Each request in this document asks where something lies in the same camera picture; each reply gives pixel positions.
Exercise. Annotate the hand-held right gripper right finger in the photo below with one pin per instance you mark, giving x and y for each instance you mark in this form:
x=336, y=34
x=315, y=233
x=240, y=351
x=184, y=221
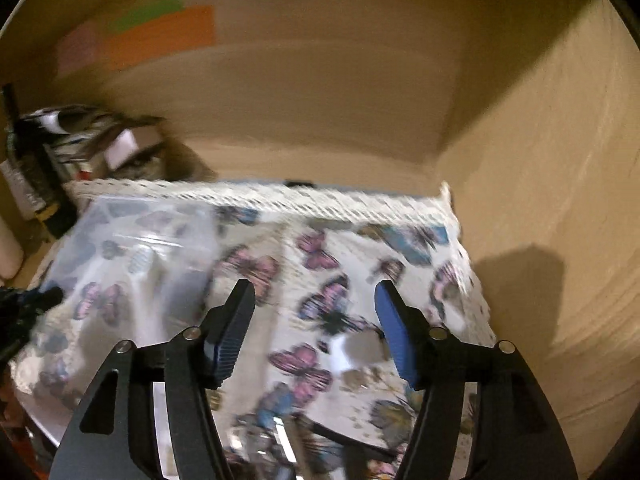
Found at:
x=395, y=331

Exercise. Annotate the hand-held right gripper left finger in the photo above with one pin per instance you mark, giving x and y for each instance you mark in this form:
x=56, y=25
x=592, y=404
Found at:
x=231, y=336

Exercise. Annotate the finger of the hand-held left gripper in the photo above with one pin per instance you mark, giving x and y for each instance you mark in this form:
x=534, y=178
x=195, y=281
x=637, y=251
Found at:
x=30, y=301

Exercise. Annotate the clear plastic bag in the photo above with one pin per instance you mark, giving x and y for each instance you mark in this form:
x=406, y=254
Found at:
x=131, y=266

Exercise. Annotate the small grey flat piece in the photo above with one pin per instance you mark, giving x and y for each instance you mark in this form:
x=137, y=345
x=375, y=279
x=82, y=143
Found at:
x=364, y=347

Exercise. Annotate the butterfly print tablecloth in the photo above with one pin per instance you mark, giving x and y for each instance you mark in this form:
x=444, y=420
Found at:
x=320, y=310

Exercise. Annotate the pink paper sheet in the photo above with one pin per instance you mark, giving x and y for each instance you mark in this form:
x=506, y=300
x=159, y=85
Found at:
x=79, y=50

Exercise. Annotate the green paper sheet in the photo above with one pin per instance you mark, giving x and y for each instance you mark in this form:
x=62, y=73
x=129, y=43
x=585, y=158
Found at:
x=145, y=14

